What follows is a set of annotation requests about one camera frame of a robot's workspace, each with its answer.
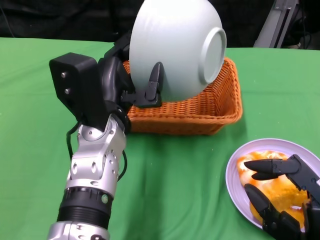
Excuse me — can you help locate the orange wicker basket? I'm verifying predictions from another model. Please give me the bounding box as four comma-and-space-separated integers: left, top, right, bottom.
122, 56, 244, 136

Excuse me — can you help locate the black backdrop cloth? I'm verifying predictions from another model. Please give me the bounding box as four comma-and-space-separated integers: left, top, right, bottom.
0, 0, 275, 48

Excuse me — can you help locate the aluminium profile frame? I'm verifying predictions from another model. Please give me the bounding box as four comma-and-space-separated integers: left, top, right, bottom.
252, 0, 300, 49

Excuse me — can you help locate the black cable bundle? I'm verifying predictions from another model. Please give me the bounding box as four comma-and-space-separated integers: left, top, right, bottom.
287, 7, 320, 51

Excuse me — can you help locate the green tablecloth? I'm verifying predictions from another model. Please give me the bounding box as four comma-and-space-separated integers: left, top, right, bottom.
0, 36, 320, 240

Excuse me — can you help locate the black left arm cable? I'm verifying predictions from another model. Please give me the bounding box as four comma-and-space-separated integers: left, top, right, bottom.
65, 121, 129, 182

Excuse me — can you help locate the lavender plate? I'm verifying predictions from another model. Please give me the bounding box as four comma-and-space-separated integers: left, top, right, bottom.
225, 139, 320, 229

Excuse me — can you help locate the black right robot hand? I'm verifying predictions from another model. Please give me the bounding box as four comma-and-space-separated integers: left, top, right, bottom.
243, 154, 320, 240

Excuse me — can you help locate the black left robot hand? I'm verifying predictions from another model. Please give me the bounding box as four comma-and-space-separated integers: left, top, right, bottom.
48, 32, 165, 132

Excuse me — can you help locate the grey bowl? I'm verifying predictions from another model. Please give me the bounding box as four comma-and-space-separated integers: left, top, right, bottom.
129, 0, 228, 103

